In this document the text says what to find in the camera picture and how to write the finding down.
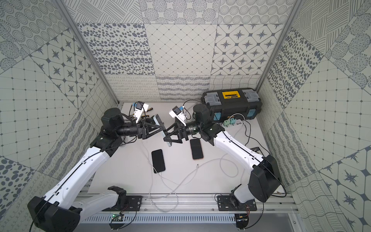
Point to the black plastic toolbox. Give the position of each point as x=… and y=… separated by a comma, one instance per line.
x=225, y=103

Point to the black terminal board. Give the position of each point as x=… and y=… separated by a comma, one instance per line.
x=257, y=150

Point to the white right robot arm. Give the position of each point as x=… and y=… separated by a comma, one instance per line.
x=264, y=178

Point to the pink case phone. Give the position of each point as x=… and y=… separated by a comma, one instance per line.
x=196, y=149

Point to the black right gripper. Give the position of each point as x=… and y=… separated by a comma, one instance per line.
x=181, y=134

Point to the white power strip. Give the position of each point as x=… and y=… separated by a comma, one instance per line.
x=237, y=123

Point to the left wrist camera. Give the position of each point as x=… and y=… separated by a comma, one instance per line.
x=139, y=109

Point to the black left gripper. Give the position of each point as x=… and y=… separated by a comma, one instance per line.
x=143, y=130

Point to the black phone on table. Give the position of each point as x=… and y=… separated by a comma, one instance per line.
x=158, y=161

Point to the light green USB charger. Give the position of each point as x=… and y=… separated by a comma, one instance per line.
x=226, y=123

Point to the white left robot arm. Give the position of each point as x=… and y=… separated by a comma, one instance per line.
x=57, y=210

